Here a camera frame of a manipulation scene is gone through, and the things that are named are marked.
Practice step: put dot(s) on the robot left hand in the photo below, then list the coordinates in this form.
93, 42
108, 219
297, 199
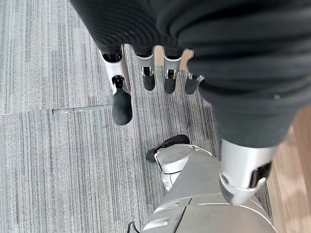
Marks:
218, 48

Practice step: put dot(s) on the wooden office cabinet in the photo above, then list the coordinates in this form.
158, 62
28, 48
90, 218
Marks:
294, 170

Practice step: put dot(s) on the light wooden board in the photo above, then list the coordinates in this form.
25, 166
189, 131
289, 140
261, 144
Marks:
185, 60

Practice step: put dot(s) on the dark robot foot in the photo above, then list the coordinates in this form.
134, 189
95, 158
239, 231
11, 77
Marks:
176, 140

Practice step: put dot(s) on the silver robot leg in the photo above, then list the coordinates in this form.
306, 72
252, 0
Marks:
194, 194

